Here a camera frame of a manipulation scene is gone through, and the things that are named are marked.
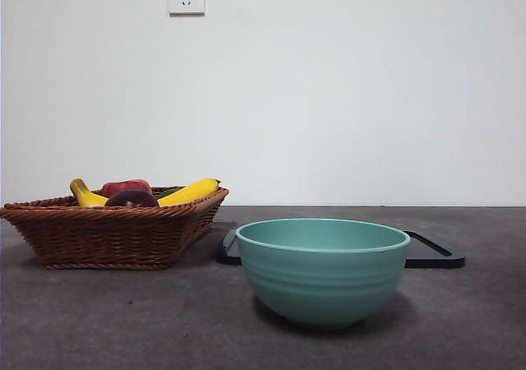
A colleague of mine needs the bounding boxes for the black tray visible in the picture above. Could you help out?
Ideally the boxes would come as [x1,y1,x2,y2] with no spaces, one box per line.
[214,221,467,269]

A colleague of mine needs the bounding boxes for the teal ribbed bowl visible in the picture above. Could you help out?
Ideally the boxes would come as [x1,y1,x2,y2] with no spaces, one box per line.
[235,217,412,331]

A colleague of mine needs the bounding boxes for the brown wicker basket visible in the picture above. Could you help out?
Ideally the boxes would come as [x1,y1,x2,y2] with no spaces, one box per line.
[0,187,230,271]

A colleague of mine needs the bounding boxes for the red apple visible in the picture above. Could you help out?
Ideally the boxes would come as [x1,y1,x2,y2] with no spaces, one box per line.
[101,178,152,198]

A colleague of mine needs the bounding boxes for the yellow banana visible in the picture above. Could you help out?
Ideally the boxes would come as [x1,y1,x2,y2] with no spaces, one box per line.
[69,178,222,208]

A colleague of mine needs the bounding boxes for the dark purple plum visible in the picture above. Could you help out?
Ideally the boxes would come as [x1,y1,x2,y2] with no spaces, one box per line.
[104,189,160,208]

